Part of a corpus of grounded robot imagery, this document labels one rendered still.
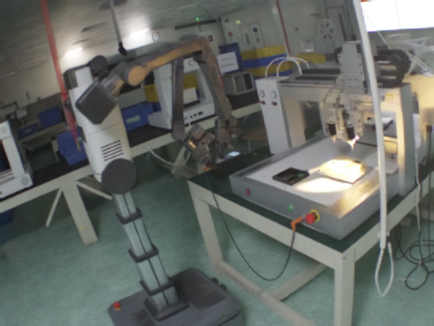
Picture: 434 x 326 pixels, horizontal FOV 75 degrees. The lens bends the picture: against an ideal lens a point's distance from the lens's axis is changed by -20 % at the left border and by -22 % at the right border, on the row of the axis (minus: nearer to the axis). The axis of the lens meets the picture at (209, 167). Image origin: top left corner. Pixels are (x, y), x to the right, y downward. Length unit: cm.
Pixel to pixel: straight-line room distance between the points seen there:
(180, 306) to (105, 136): 95
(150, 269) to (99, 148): 64
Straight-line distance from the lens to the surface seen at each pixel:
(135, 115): 421
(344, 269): 126
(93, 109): 123
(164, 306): 183
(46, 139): 1063
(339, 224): 121
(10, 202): 328
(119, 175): 145
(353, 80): 136
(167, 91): 348
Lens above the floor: 147
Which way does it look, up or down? 19 degrees down
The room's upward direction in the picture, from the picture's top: 14 degrees counter-clockwise
